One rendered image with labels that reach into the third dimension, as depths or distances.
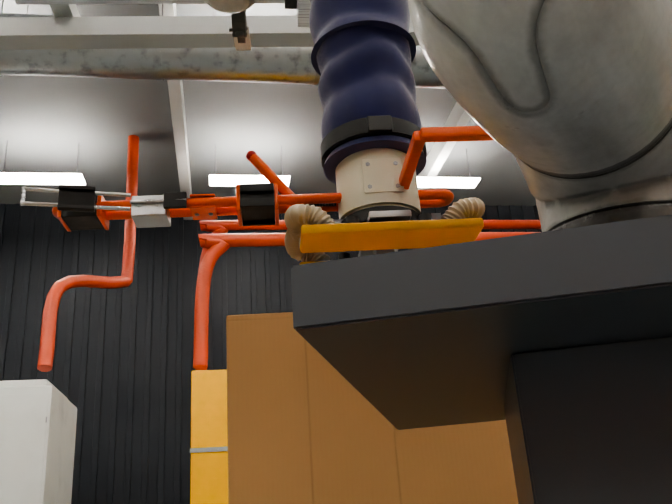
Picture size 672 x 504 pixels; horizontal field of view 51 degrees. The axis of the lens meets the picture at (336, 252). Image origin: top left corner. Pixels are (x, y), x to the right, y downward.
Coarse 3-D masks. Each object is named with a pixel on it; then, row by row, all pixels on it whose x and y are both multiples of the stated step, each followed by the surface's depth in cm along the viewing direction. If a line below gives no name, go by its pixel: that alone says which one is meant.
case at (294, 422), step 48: (240, 336) 115; (288, 336) 116; (240, 384) 112; (288, 384) 113; (336, 384) 113; (240, 432) 110; (288, 432) 110; (336, 432) 110; (384, 432) 111; (432, 432) 111; (480, 432) 111; (240, 480) 107; (288, 480) 107; (336, 480) 108; (384, 480) 108; (432, 480) 108; (480, 480) 109
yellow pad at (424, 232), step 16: (320, 224) 129; (336, 224) 129; (352, 224) 129; (368, 224) 130; (384, 224) 130; (400, 224) 130; (416, 224) 130; (432, 224) 130; (448, 224) 131; (464, 224) 131; (480, 224) 131; (304, 240) 131; (320, 240) 132; (336, 240) 132; (352, 240) 133; (368, 240) 133; (384, 240) 134; (400, 240) 134; (416, 240) 135; (432, 240) 136; (448, 240) 136; (464, 240) 137
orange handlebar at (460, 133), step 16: (432, 128) 123; (448, 128) 123; (464, 128) 124; (480, 128) 124; (416, 144) 125; (416, 160) 130; (400, 176) 138; (432, 192) 146; (448, 192) 146; (192, 208) 141; (208, 208) 142; (224, 208) 146; (336, 208) 148
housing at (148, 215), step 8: (136, 208) 140; (144, 208) 140; (152, 208) 140; (160, 208) 141; (136, 216) 140; (144, 216) 140; (152, 216) 140; (160, 216) 141; (168, 216) 143; (136, 224) 143; (144, 224) 144; (152, 224) 144; (160, 224) 144; (168, 224) 144
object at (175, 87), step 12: (168, 12) 763; (168, 84) 883; (180, 84) 885; (180, 96) 908; (180, 108) 933; (456, 108) 1017; (180, 120) 960; (456, 120) 1017; (468, 120) 1010; (180, 132) 988; (180, 144) 1018; (444, 144) 1072; (180, 156) 1050; (432, 156) 1133; (444, 156) 1105; (180, 168) 1084; (432, 168) 1140; (180, 180) 1120
